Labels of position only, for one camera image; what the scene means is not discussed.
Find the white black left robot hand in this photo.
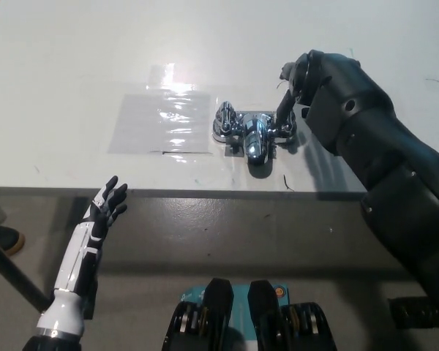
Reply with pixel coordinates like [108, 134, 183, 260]
[34, 174, 129, 339]

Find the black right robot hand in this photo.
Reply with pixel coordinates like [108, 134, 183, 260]
[276, 50, 312, 129]

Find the chrome faucet body with spout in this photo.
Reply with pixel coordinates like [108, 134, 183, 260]
[211, 111, 299, 167]

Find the black diagonal table brace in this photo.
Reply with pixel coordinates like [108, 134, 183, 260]
[0, 230, 52, 314]

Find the black shoe with tan sole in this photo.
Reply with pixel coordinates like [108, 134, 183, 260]
[0, 223, 26, 257]

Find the large clear tape sheet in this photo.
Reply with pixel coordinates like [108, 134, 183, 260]
[108, 94, 212, 155]

